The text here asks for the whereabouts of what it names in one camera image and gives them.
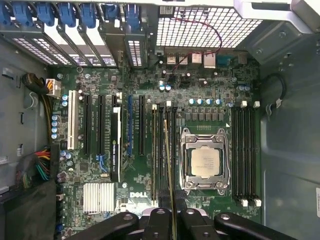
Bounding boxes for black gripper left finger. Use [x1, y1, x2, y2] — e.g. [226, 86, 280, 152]
[66, 188, 174, 240]

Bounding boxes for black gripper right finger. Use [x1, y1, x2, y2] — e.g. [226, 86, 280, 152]
[174, 189, 300, 240]

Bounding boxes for green RAM stick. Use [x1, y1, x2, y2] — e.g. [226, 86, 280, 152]
[162, 118, 178, 240]

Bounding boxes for RAM slot white clips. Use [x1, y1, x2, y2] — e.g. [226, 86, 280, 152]
[238, 101, 246, 207]
[251, 101, 261, 207]
[151, 103, 158, 207]
[164, 99, 173, 193]

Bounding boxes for silver finned heat sink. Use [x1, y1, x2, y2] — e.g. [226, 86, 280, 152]
[83, 182, 116, 215]

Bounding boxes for thin metal locking lever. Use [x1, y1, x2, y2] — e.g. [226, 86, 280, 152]
[180, 126, 188, 194]
[224, 129, 231, 195]

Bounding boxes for black Nvidia graphics card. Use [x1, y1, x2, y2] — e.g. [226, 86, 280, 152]
[109, 106, 123, 183]

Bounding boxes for silver CPU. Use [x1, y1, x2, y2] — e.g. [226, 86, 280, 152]
[191, 147, 221, 180]

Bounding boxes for CPU socket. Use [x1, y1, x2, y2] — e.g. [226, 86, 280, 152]
[179, 126, 231, 197]

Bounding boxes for black drive bay cover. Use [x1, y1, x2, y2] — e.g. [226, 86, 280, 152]
[0, 179, 58, 240]

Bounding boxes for black open PC case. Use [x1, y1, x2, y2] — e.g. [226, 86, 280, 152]
[0, 0, 320, 240]

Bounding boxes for metal CPU socket cover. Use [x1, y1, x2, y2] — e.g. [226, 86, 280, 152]
[183, 133, 230, 196]

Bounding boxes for black expansion slot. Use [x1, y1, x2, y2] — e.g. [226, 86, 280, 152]
[83, 93, 92, 156]
[97, 94, 106, 156]
[138, 94, 146, 156]
[111, 92, 123, 108]

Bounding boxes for white expansion slot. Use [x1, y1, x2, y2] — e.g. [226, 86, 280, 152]
[67, 89, 77, 150]

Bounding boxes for green Dell motherboard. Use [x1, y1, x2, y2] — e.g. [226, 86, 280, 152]
[48, 49, 262, 240]

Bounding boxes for blue slot retainer clip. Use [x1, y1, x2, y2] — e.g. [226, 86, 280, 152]
[58, 2, 76, 28]
[12, 2, 33, 26]
[36, 2, 56, 26]
[104, 4, 120, 21]
[0, 3, 12, 26]
[79, 3, 97, 28]
[126, 4, 141, 30]

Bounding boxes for coloured main power cable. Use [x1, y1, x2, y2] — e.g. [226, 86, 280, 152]
[16, 146, 60, 190]

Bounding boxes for black looped wire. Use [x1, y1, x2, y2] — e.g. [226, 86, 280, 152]
[259, 73, 286, 106]

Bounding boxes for yellow black power cable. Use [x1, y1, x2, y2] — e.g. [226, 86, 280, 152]
[21, 72, 63, 141]

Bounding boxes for red black twisted wire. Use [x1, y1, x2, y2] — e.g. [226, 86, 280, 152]
[171, 12, 224, 76]

